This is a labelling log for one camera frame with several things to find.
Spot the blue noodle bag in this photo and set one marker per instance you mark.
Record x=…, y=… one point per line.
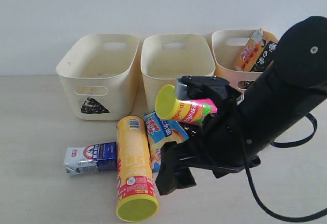
x=160, y=131

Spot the orange black noodle bag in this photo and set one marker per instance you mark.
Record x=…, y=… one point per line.
x=256, y=55

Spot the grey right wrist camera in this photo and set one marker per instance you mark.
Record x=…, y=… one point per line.
x=200, y=87

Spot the cream bin with triangle mark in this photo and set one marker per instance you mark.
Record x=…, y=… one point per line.
x=100, y=76

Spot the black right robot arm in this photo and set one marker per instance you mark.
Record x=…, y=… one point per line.
x=289, y=89

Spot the cream bin with circle mark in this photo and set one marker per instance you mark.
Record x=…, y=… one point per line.
x=226, y=46

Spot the white blue milk carton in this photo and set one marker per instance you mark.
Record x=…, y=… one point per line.
x=92, y=158

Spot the pink chips can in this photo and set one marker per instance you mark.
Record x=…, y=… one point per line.
x=169, y=107

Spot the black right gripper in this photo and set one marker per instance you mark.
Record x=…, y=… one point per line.
x=219, y=147

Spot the cream middle bin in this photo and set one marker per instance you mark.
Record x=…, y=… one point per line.
x=169, y=56

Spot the yellow chips can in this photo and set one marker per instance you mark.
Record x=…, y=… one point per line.
x=137, y=199

